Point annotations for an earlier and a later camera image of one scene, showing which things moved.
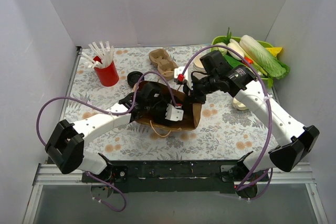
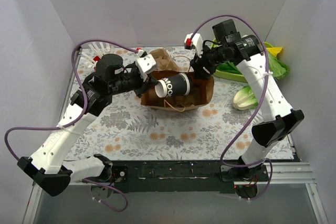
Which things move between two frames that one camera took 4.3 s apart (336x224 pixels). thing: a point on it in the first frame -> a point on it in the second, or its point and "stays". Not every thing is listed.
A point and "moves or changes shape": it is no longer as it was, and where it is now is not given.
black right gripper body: (195, 92) -> (199, 61)
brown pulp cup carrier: (166, 66) stays
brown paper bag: (192, 110) moves or changes shape
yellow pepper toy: (274, 50) stays
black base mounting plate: (161, 176) stays
